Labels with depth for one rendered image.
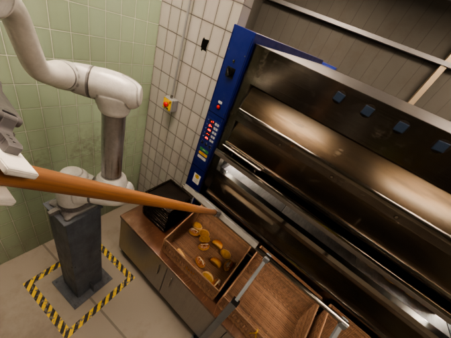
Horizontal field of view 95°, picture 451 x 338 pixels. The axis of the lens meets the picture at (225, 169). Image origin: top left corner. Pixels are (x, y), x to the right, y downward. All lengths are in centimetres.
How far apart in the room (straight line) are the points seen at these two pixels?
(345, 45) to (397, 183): 376
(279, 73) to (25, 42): 109
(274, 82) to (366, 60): 357
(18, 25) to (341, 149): 132
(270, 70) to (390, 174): 85
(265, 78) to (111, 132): 91
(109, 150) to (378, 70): 448
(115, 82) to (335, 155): 115
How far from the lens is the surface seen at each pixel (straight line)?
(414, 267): 159
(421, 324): 189
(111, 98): 101
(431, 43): 491
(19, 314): 240
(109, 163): 120
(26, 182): 34
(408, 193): 139
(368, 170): 134
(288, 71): 134
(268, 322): 189
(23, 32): 74
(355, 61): 482
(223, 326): 175
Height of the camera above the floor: 216
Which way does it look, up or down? 34 degrees down
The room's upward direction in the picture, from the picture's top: 23 degrees clockwise
